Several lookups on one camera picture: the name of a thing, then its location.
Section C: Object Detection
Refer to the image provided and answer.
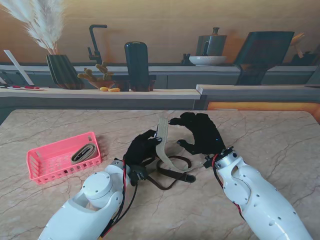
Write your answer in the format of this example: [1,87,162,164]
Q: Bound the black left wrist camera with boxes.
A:
[129,163,149,188]

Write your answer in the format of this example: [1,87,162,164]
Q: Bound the grey lidded pot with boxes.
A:
[195,26,228,57]

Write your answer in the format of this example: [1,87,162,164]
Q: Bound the wooden bowl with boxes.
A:
[87,79,116,90]

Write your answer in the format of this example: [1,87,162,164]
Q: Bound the black angled slab stand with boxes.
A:
[232,31,296,86]

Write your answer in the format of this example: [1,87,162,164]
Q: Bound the yellow kitchen utensils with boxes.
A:
[289,31,306,47]

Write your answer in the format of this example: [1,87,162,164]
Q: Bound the small black countertop item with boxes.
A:
[181,52,193,66]

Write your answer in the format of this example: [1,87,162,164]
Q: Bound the pink plastic storage basket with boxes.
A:
[26,131,102,185]

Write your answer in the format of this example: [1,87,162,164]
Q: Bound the pale stone counter slab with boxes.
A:
[195,84,320,96]

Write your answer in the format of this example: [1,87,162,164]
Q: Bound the black kitchen faucet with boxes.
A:
[87,24,108,65]

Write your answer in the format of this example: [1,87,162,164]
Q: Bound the grey kitchen counter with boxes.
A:
[0,61,320,89]

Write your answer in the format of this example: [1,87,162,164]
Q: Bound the beige woven belt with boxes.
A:
[154,116,195,174]
[70,143,98,166]

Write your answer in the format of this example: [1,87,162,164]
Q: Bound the white plate with red food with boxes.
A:
[6,84,46,91]

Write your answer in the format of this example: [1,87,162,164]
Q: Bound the green cactus plant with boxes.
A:
[76,61,115,82]

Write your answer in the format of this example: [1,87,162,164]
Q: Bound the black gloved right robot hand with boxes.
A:
[168,111,226,156]

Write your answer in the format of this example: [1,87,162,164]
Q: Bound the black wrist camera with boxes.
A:
[129,163,149,188]
[202,154,216,170]

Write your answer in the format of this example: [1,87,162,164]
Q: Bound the white leaning board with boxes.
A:
[3,49,35,86]

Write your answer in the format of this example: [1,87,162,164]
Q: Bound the black tall cylinder appliance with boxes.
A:
[124,41,151,86]

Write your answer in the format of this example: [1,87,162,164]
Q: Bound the dark brown woven belt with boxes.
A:
[139,154,197,191]

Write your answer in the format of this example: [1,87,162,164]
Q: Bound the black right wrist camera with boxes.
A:
[202,154,216,170]

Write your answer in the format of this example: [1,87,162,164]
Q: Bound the red black arm cable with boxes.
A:
[98,159,139,240]
[211,153,247,221]

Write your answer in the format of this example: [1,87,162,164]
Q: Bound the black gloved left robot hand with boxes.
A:
[123,129,163,168]

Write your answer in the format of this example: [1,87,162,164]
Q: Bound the white pampas grass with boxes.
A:
[0,0,67,55]

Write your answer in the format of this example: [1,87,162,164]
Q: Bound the black utensil holder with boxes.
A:
[291,50,320,66]

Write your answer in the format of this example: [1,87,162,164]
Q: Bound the light wooden counter shelf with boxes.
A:
[0,87,202,101]

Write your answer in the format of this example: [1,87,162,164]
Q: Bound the white ceramic bowl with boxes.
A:
[188,55,228,67]

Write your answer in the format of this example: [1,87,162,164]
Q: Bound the dark ribbed vase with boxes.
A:
[45,54,85,90]

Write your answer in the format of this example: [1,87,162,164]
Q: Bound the red black right arm cable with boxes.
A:
[211,153,247,221]

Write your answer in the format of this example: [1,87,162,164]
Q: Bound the red black left arm cable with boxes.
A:
[98,159,139,240]

